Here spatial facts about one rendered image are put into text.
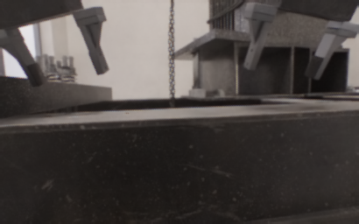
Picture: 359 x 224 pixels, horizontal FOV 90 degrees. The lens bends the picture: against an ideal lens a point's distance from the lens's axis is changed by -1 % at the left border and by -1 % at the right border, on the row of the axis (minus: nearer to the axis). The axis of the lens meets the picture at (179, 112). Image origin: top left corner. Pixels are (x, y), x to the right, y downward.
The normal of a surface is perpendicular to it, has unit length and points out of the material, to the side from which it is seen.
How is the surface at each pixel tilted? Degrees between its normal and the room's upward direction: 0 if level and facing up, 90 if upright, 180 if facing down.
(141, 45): 90
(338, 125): 90
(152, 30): 90
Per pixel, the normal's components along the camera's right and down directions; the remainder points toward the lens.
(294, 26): 0.38, 0.09
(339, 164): 0.13, 0.11
